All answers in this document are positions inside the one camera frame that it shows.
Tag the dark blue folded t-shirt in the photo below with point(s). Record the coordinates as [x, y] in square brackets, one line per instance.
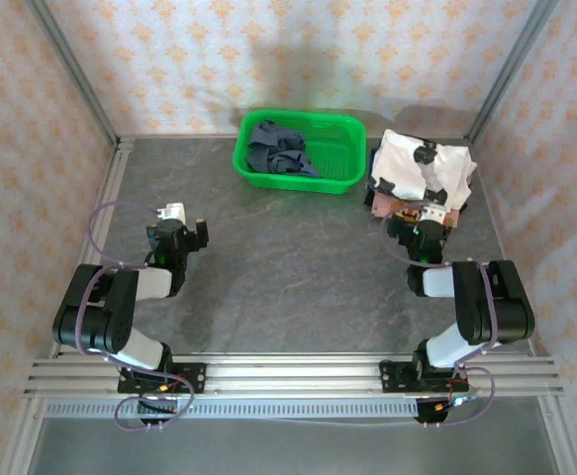
[373, 161]

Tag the green plastic basket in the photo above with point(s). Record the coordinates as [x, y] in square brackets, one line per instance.
[337, 163]

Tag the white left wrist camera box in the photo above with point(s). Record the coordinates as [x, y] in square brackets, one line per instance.
[174, 212]

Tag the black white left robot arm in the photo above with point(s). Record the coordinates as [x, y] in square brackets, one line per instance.
[95, 316]

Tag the pink folded t-shirt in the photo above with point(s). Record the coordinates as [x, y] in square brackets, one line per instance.
[382, 203]

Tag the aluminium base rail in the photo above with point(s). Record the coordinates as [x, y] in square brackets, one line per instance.
[293, 376]

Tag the orange print folded t-shirt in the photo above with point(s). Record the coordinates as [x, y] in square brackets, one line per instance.
[451, 218]

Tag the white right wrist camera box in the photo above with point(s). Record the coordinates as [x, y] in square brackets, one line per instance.
[434, 213]

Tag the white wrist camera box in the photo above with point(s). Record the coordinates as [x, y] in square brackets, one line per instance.
[434, 213]
[174, 212]

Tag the white t-shirt black print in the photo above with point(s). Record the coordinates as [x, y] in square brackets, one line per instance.
[402, 163]

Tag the aluminium frame post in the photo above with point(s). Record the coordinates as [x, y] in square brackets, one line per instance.
[72, 64]
[513, 64]

